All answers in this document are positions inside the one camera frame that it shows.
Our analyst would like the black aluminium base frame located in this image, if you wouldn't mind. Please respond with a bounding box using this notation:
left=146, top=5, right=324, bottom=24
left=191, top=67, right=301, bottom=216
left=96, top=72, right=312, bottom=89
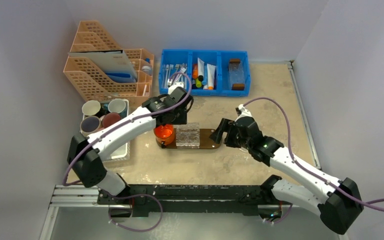
left=50, top=184, right=290, bottom=217

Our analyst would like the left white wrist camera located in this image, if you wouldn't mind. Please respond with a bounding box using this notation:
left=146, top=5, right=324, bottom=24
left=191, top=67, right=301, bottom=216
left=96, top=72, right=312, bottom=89
left=167, top=81, right=185, bottom=95

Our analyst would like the white paper folder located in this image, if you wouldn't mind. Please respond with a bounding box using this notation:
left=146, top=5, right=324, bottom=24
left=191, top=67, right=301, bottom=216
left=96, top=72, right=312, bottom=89
left=68, top=50, right=138, bottom=83

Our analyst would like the clear glass toothbrush holder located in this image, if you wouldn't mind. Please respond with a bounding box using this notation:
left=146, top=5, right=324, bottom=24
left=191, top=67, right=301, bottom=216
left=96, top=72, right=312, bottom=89
left=175, top=122, right=201, bottom=149

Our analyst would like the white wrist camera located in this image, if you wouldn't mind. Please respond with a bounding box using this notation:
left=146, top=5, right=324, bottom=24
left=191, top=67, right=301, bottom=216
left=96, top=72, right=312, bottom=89
left=167, top=81, right=185, bottom=95
left=235, top=104, right=253, bottom=121

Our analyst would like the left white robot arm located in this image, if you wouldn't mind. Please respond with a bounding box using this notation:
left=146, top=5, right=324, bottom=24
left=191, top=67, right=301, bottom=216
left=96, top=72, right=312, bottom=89
left=66, top=87, right=194, bottom=205

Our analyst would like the yellow green small tube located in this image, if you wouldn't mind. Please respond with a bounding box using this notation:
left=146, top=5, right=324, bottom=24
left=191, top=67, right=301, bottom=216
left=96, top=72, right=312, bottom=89
left=195, top=78, right=203, bottom=89

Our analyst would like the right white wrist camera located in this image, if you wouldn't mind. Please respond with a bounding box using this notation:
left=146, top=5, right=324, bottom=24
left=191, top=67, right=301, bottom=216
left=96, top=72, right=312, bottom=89
left=235, top=104, right=253, bottom=121

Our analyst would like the brown wooden block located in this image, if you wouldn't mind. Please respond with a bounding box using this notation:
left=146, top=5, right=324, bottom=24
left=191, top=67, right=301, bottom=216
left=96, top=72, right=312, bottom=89
left=231, top=83, right=246, bottom=91

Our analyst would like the purple ceramic mug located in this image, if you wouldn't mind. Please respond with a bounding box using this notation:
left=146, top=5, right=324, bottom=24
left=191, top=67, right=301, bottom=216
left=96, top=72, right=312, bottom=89
left=80, top=116, right=102, bottom=134

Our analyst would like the cream ceramic mug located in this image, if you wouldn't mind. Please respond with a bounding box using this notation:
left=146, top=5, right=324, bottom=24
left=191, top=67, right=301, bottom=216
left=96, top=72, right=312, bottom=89
left=81, top=100, right=101, bottom=116

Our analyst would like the orange translucent cup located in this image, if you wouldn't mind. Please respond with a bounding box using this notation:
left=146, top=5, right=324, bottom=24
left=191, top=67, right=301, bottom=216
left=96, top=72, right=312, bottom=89
left=153, top=124, right=176, bottom=148

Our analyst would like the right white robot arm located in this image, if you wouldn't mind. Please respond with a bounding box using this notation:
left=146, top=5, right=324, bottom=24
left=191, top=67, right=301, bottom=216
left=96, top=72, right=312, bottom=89
left=210, top=116, right=364, bottom=235

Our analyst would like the brown wooden oval tray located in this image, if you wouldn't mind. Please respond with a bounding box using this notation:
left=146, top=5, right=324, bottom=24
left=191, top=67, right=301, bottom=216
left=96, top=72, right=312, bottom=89
left=155, top=128, right=220, bottom=150

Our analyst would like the white plastic cup bin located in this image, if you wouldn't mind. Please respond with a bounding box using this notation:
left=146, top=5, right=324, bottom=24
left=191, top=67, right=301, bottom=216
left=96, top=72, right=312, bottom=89
left=77, top=97, right=132, bottom=163

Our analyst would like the peach plastic desk organizer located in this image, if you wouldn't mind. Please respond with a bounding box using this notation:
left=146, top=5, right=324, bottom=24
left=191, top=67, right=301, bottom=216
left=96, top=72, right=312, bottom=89
left=63, top=20, right=155, bottom=107

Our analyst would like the orange small tube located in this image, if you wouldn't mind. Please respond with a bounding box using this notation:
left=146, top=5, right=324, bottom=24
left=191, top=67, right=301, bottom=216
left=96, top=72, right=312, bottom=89
left=191, top=63, right=199, bottom=79

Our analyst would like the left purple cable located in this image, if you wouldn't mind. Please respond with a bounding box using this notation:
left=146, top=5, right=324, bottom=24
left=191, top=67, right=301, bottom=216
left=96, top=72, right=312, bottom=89
left=62, top=71, right=194, bottom=233

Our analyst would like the blue plastic compartment bin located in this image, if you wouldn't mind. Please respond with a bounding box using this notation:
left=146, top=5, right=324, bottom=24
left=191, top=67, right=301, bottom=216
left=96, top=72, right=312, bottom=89
left=158, top=48, right=252, bottom=98

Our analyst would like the purple cable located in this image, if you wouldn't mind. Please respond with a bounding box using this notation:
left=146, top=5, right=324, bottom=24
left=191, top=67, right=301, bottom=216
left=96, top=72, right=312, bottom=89
left=62, top=71, right=194, bottom=233
left=241, top=96, right=384, bottom=214

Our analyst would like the maroon ceramic mug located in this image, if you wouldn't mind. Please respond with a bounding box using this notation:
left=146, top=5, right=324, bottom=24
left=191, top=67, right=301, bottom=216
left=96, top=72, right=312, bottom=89
left=102, top=112, right=122, bottom=128

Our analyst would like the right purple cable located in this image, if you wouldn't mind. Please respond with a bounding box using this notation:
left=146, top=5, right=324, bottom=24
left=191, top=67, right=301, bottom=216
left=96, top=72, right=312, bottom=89
left=241, top=96, right=384, bottom=214

